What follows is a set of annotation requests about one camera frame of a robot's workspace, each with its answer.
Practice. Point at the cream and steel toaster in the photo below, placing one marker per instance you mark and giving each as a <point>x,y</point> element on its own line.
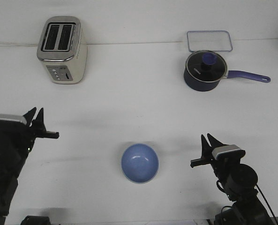
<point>63,50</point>

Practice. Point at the clear blue-rimmed container lid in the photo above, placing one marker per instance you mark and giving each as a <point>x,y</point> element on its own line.
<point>212,40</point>

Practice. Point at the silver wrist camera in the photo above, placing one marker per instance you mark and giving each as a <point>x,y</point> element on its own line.
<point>232,152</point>
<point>13,118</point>

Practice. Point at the glass pot lid blue knob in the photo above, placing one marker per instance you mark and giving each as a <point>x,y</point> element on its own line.
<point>206,66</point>

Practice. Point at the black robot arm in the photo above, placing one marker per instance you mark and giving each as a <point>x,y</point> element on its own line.
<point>11,163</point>
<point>238,181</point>

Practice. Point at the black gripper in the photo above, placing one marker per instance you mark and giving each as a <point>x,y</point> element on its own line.
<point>223,165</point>
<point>23,136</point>

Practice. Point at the blue bowl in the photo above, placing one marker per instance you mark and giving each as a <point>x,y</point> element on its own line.
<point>139,163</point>

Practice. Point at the dark blue saucepan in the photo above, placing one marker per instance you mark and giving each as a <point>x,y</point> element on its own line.
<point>207,86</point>

